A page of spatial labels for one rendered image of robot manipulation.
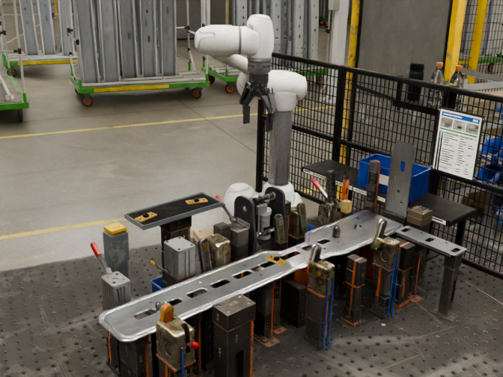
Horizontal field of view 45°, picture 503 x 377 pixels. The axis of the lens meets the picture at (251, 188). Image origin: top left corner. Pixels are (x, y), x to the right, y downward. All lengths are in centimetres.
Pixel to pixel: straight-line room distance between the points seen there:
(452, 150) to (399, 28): 204
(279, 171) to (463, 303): 102
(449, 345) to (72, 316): 149
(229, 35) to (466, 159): 125
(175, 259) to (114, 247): 22
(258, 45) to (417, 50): 250
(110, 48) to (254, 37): 684
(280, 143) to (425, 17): 201
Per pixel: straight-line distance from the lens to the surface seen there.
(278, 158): 292
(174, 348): 183
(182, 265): 219
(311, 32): 1039
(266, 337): 240
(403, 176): 276
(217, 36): 228
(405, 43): 476
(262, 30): 228
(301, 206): 257
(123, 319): 201
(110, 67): 907
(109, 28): 902
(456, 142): 292
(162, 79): 915
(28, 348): 247
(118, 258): 226
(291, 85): 282
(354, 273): 242
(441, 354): 247
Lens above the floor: 209
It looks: 21 degrees down
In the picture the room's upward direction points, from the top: 1 degrees clockwise
